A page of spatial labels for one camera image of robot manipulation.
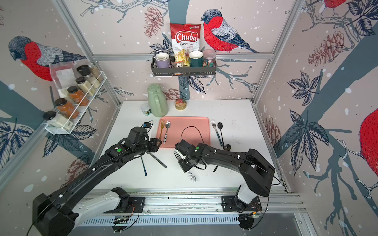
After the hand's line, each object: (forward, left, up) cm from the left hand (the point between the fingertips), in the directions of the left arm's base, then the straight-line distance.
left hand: (162, 138), depth 78 cm
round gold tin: (+40, -7, -15) cm, 43 cm away
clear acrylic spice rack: (+36, +41, +18) cm, 57 cm away
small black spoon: (+21, -36, -17) cm, 45 cm away
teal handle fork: (+24, -32, -18) cm, 44 cm away
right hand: (-9, -12, -13) cm, 20 cm away
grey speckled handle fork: (-5, +5, -18) cm, 20 cm away
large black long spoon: (+3, -39, -17) cm, 42 cm away
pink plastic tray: (0, -18, +8) cm, 20 cm away
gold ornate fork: (+23, +6, -18) cm, 30 cm away
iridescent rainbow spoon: (-12, +11, -18) cm, 25 cm away
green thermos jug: (+28, +7, +1) cm, 28 cm away
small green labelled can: (+33, +20, -14) cm, 41 cm away
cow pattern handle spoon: (+21, +2, -16) cm, 26 cm away
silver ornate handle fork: (-11, -11, +5) cm, 16 cm away
